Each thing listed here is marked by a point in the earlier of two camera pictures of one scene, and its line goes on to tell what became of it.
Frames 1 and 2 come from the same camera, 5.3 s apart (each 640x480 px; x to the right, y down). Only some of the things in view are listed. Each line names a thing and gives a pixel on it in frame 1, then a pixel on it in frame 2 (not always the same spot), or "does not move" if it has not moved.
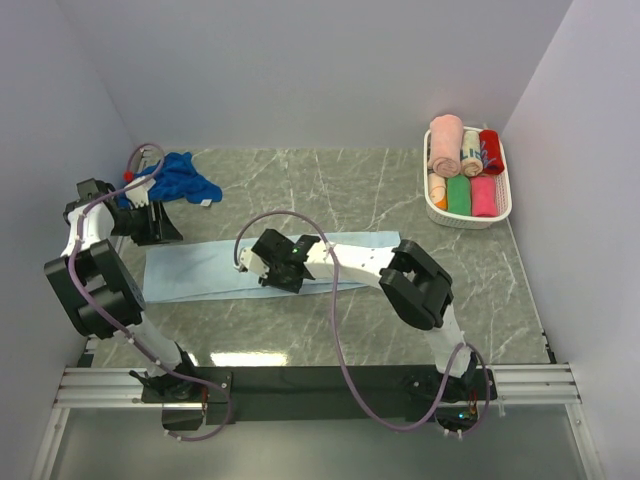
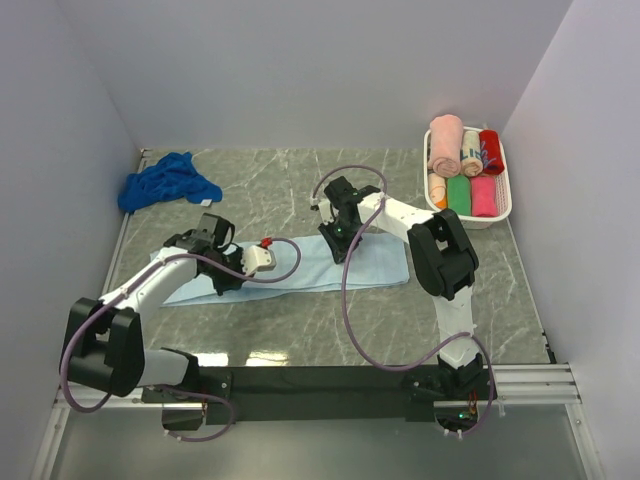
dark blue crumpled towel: [176, 180] does not move
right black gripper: [271, 282] to [339, 249]
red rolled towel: [491, 151] does not move
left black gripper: [159, 231] to [221, 286]
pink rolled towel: [446, 145] does not move
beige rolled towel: [471, 154] does not move
